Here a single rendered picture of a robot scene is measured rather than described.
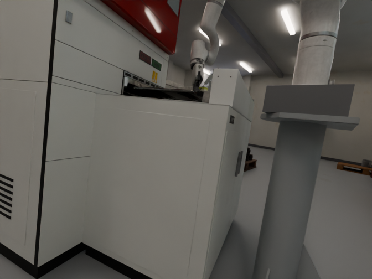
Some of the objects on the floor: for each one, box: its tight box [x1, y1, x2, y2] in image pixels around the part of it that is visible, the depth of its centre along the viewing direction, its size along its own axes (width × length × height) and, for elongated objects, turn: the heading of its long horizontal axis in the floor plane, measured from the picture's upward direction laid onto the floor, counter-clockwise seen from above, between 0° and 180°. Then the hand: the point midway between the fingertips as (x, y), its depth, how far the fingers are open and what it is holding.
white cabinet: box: [82, 94, 251, 279], centre depth 125 cm, size 64×96×82 cm
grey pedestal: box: [252, 112, 360, 279], centre depth 73 cm, size 51×44×82 cm
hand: (196, 91), depth 108 cm, fingers closed
